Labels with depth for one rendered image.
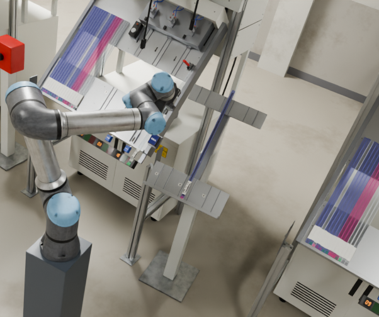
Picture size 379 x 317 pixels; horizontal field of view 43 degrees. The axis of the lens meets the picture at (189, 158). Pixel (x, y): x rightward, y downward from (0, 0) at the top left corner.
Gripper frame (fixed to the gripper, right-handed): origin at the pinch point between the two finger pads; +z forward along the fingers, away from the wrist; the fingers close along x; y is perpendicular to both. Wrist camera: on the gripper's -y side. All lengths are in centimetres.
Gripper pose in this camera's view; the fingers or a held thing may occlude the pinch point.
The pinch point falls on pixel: (166, 108)
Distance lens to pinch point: 205.2
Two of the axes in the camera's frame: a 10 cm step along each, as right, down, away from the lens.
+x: -8.6, -5.1, 0.9
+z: 0.3, 1.3, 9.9
